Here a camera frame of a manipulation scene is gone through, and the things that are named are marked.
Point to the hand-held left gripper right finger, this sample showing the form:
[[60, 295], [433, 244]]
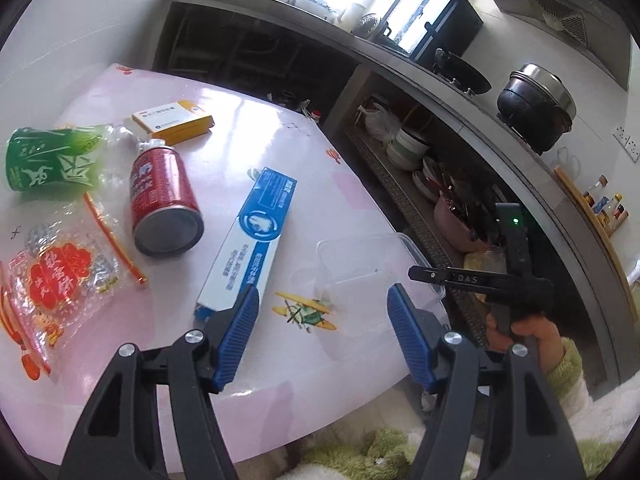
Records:
[[410, 340]]

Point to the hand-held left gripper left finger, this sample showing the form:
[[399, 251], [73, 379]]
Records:
[[235, 340]]

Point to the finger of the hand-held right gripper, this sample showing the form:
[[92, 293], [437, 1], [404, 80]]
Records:
[[450, 278]]

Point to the blue white toothpaste box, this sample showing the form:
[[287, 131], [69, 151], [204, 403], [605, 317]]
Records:
[[250, 240]]

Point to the red drink can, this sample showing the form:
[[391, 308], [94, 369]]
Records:
[[155, 190]]

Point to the clear bag with red print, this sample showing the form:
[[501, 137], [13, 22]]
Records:
[[55, 280]]

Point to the yellow white medicine box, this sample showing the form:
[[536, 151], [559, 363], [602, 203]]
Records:
[[170, 117]]

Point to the green label plastic bottle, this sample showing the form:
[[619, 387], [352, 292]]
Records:
[[40, 160]]

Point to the person's right forearm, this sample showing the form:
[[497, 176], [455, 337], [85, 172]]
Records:
[[590, 400]]

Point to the person's right hand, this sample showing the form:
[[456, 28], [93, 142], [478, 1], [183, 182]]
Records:
[[542, 335]]

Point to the yellow plastic bag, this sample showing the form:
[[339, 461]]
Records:
[[480, 260]]

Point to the pink basin on shelf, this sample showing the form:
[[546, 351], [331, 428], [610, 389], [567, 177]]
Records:
[[450, 225]]

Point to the pink plastic tablecloth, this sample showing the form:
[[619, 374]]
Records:
[[300, 370]]

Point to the perforated metal shelf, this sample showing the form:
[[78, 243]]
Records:
[[415, 210]]

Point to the wooden cutting board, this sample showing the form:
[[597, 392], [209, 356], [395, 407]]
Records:
[[580, 200]]

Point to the pile of kitchen utensils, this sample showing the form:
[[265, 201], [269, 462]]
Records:
[[450, 190]]

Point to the clear plastic container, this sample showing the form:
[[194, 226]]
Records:
[[360, 260]]

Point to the row of seasoning bottles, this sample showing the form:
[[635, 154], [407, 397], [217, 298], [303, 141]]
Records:
[[607, 210]]

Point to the white fluffy robe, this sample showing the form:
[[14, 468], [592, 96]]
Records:
[[350, 455]]

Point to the stack of bowls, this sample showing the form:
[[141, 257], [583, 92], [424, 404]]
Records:
[[407, 147]]

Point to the blackened steel pot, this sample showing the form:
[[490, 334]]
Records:
[[535, 105]]

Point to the grey concrete counter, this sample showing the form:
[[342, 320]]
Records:
[[450, 110]]

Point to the white plastic bag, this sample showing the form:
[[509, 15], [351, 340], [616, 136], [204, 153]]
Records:
[[382, 122]]

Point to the black wok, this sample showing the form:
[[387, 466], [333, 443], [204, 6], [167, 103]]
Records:
[[465, 77]]

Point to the cooking oil bottle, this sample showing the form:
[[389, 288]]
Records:
[[315, 115]]

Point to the range hood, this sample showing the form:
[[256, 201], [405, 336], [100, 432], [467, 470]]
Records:
[[600, 35]]

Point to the black countertop oven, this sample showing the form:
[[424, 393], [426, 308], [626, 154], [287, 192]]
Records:
[[450, 15]]

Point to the metal kettle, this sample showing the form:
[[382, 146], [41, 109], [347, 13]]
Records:
[[369, 25]]

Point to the white jug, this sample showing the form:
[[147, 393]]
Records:
[[352, 14]]

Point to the white wall socket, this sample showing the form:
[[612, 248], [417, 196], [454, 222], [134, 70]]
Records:
[[627, 142]]

